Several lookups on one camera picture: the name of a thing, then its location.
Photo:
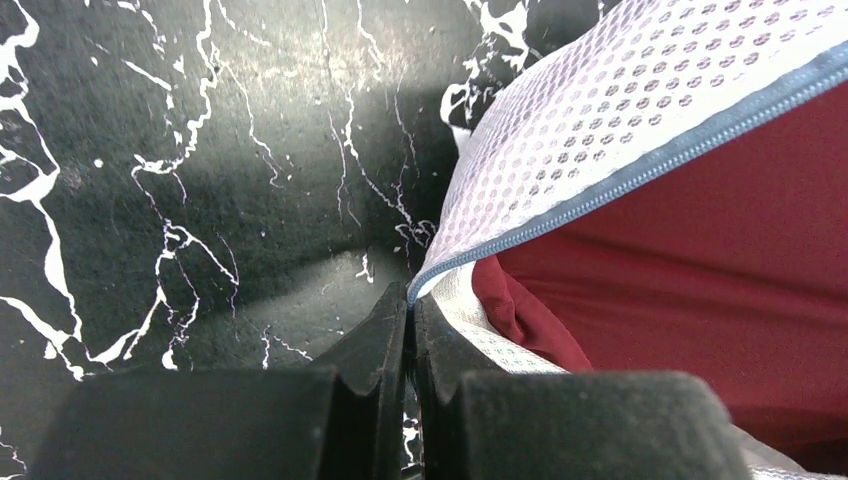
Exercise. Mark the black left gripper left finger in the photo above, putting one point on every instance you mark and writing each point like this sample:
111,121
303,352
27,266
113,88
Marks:
339,417

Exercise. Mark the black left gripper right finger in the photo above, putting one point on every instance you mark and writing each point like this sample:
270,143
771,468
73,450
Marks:
482,422

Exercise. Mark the maroon bra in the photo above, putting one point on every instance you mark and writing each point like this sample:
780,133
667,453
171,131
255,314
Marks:
732,267

